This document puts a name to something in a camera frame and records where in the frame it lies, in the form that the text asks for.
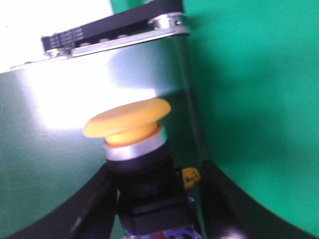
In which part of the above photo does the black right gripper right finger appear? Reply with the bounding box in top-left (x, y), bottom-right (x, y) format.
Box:
top-left (200, 160), bottom-right (314, 239)

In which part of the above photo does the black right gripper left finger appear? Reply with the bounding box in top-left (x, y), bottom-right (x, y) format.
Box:
top-left (7, 164), bottom-right (117, 239)

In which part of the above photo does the yellow mushroom push button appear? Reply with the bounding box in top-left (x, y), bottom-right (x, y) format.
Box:
top-left (83, 98), bottom-right (202, 239)

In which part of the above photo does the green conveyor belt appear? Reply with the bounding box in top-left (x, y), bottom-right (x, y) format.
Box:
top-left (0, 35), bottom-right (201, 239)

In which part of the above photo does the black timing drive belt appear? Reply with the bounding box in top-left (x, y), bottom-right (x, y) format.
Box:
top-left (41, 0), bottom-right (184, 52)

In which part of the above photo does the aluminium conveyor frame rail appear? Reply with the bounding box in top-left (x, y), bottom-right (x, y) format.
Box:
top-left (10, 12), bottom-right (189, 71)

